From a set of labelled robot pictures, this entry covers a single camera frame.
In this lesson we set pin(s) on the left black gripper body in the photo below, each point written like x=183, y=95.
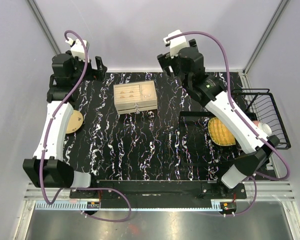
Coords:
x=93, y=73

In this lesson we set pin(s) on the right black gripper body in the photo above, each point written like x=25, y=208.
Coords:
x=166, y=61

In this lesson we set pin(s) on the beige ring tray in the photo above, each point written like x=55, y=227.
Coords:
x=134, y=92

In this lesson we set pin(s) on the beige jewelry drawer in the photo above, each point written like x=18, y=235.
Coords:
x=131, y=109

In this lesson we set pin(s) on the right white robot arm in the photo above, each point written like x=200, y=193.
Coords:
x=257, y=146

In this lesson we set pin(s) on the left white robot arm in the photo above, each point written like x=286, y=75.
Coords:
x=46, y=167

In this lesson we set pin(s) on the yellow patterned plate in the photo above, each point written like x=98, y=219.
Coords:
x=75, y=122

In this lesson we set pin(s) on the gold rings in tray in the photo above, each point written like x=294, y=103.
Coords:
x=126, y=93

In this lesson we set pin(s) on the crystal drawer knob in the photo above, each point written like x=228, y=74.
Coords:
x=137, y=111

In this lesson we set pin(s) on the yellow woven bamboo plate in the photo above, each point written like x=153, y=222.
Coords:
x=220, y=134

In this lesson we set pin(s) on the white pink patterned bowl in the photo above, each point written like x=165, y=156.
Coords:
x=263, y=126

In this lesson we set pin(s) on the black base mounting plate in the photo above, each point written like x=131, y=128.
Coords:
x=195, y=188

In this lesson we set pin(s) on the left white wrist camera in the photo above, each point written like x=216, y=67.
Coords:
x=76, y=49

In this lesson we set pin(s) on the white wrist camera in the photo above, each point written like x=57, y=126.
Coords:
x=76, y=49
x=175, y=44

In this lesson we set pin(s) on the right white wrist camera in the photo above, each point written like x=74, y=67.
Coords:
x=175, y=44

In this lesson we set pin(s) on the black wire dish rack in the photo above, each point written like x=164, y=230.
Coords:
x=259, y=105

